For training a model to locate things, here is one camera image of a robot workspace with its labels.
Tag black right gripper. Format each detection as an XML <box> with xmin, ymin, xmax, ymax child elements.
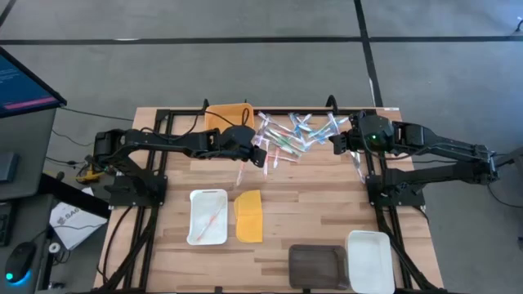
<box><xmin>329</xmin><ymin>123</ymin><xmax>365</xmax><ymax>157</ymax></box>

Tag blue toothbrush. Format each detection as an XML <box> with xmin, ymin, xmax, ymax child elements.
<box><xmin>297</xmin><ymin>113</ymin><xmax>315</xmax><ymax>134</ymax></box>
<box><xmin>305</xmin><ymin>130</ymin><xmax>338</xmax><ymax>149</ymax></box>
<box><xmin>308</xmin><ymin>117</ymin><xmax>341</xmax><ymax>140</ymax></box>
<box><xmin>326</xmin><ymin>111</ymin><xmax>351</xmax><ymax>136</ymax></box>

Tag green toothbrush in clear bag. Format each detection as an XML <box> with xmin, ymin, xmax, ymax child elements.
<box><xmin>264</xmin><ymin>128</ymin><xmax>302</xmax><ymax>154</ymax></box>
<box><xmin>281</xmin><ymin>137</ymin><xmax>308</xmax><ymax>158</ymax></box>

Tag crumpled clear plastic bags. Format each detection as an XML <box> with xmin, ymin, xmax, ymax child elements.
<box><xmin>267</xmin><ymin>152</ymin><xmax>302</xmax><ymax>164</ymax></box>
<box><xmin>288</xmin><ymin>112</ymin><xmax>304</xmax><ymax>139</ymax></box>

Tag orange plastic bin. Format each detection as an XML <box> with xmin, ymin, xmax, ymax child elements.
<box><xmin>203</xmin><ymin>102</ymin><xmax>256</xmax><ymax>139</ymax></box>

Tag white plastic bin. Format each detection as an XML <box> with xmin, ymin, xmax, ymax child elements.
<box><xmin>345</xmin><ymin>229</ymin><xmax>396</xmax><ymax>294</ymax></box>
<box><xmin>186</xmin><ymin>188</ymin><xmax>229</xmax><ymax>247</ymax></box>

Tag yellow folded cloth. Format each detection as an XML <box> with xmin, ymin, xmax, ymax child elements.
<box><xmin>233</xmin><ymin>189</ymin><xmax>264</xmax><ymax>244</ymax></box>

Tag grey translucent plastic bin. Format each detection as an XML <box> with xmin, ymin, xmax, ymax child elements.
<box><xmin>288</xmin><ymin>243</ymin><xmax>351</xmax><ymax>291</ymax></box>

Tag yellow hand tool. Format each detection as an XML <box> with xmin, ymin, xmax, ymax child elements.
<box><xmin>74</xmin><ymin>168</ymin><xmax>106</xmax><ymax>185</ymax></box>

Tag black stand foot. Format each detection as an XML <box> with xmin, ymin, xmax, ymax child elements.
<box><xmin>492</xmin><ymin>145</ymin><xmax>523</xmax><ymax>169</ymax></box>

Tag white paper booklet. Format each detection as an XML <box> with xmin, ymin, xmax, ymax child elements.
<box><xmin>48</xmin><ymin>186</ymin><xmax>109</xmax><ymax>252</ymax></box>

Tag dark grey computer desk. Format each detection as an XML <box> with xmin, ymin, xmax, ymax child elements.
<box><xmin>0</xmin><ymin>108</ymin><xmax>112</xmax><ymax>294</ymax></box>

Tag monitor with blue screen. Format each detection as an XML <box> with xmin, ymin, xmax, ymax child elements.
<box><xmin>0</xmin><ymin>46</ymin><xmax>68</xmax><ymax>120</ymax></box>

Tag dark blue box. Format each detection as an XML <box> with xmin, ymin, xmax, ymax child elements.
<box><xmin>0</xmin><ymin>151</ymin><xmax>21</xmax><ymax>184</ymax></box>

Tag black computer mouse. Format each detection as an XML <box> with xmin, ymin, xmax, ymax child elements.
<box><xmin>4</xmin><ymin>241</ymin><xmax>38</xmax><ymax>285</ymax></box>

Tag black computer keyboard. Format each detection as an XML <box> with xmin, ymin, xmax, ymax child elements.
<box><xmin>0</xmin><ymin>201</ymin><xmax>16</xmax><ymax>248</ymax></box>

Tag black left camera cable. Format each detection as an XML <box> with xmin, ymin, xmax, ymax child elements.
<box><xmin>179</xmin><ymin>105</ymin><xmax>252</xmax><ymax>138</ymax></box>

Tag black aluminium frame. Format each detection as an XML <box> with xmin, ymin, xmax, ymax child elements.
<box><xmin>92</xmin><ymin>94</ymin><xmax>446</xmax><ymax>294</ymax></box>

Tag thin black floor cable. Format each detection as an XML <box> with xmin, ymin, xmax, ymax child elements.
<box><xmin>486</xmin><ymin>182</ymin><xmax>523</xmax><ymax>210</ymax></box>
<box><xmin>58</xmin><ymin>105</ymin><xmax>136</xmax><ymax>123</ymax></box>
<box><xmin>51</xmin><ymin>128</ymin><xmax>96</xmax><ymax>149</ymax></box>

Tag thick black cable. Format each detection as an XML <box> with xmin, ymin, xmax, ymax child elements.
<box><xmin>95</xmin><ymin>205</ymin><xmax>136</xmax><ymax>287</ymax></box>

